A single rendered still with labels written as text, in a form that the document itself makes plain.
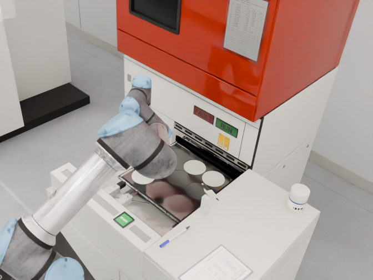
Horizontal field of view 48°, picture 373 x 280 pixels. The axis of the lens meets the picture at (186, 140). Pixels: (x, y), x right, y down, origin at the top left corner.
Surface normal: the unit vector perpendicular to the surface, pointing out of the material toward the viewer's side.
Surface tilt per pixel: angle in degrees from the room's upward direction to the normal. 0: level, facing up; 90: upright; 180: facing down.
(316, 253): 0
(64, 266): 52
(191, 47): 90
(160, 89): 90
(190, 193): 0
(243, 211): 0
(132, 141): 60
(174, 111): 90
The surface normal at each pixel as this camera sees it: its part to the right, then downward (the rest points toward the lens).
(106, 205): 0.07, -0.79
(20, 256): 0.31, 0.12
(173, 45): -0.67, 0.41
